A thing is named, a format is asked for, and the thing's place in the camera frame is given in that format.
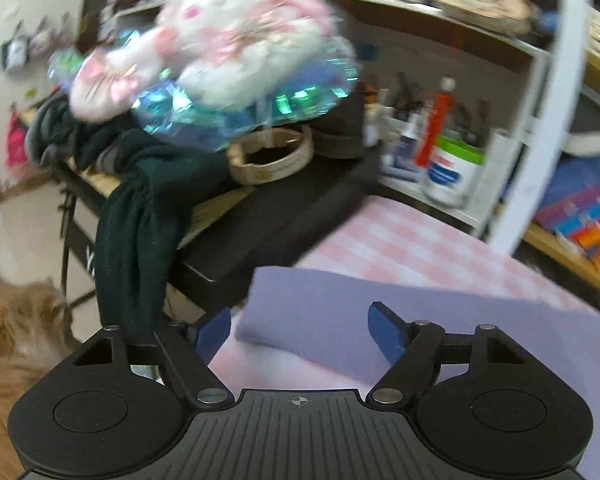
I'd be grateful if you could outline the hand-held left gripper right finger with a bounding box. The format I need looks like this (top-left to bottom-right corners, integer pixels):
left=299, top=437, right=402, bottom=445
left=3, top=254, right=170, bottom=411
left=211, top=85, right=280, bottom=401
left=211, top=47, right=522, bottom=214
left=367, top=302, right=526, bottom=406

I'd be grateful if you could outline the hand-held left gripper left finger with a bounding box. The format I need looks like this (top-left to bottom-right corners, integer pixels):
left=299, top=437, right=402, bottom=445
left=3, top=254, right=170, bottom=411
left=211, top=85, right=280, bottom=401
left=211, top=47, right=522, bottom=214
left=73, top=307, right=235, bottom=407

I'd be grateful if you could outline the lavender purple cloth garment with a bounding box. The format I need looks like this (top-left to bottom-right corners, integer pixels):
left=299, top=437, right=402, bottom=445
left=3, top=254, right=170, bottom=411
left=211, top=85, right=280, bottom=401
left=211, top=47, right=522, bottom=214
left=228, top=266, right=600, bottom=480

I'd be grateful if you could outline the grey dark clothes pile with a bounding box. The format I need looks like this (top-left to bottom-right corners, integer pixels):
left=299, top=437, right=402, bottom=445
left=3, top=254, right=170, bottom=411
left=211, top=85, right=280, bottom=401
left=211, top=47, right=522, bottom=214
left=24, top=91, right=151, bottom=173

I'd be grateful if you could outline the pink checkered bed sheet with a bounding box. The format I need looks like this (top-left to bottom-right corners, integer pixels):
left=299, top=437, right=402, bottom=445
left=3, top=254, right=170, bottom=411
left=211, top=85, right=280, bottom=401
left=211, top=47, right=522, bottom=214
left=207, top=195, right=600, bottom=391

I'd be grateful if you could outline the dark green hanging garment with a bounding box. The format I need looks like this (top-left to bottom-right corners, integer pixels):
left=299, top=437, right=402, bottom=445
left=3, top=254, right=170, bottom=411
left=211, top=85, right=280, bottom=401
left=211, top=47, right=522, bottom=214
left=94, top=127, right=231, bottom=343

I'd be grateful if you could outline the black side table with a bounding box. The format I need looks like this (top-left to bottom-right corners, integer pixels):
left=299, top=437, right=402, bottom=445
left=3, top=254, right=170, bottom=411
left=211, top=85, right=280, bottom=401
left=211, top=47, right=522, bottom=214
left=50, top=150, right=381, bottom=311

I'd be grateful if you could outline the white green label tub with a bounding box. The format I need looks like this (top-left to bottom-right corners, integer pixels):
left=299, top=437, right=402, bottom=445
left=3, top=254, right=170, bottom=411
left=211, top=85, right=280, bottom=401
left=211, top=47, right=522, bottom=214
left=422, top=134, right=487, bottom=210

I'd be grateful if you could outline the small white spray bottle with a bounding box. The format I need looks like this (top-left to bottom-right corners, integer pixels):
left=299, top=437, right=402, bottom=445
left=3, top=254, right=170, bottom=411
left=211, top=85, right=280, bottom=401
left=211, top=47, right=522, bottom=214
left=394, top=125, right=421, bottom=171

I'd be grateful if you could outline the round wooden hoop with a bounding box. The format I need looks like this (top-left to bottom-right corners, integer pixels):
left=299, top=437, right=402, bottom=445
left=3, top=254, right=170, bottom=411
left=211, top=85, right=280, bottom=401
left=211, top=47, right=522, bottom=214
left=226, top=124, right=315, bottom=186

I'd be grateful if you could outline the orange furry cat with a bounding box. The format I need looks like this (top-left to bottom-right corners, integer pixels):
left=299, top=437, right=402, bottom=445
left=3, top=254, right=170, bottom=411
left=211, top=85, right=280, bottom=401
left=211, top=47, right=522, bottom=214
left=0, top=252, right=83, bottom=480

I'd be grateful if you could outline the red white tube bottle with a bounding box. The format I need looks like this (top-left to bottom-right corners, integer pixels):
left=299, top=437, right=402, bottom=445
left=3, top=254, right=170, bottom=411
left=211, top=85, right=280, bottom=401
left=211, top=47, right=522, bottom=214
left=414, top=76, right=457, bottom=168

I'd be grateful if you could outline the stack of colourful books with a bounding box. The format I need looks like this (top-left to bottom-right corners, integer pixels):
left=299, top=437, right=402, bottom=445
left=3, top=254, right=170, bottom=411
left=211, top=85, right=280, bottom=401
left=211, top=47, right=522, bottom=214
left=532, top=157, right=600, bottom=277

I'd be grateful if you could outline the white shelf unit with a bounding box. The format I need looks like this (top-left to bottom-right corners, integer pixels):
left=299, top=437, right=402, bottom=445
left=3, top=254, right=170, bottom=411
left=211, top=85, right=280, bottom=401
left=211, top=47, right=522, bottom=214
left=300, top=0, right=600, bottom=306

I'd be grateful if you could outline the white pink plush toy bouquet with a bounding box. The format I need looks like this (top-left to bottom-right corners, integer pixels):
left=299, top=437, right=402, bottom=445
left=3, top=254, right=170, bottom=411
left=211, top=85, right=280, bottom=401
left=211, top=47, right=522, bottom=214
left=47, top=0, right=363, bottom=153

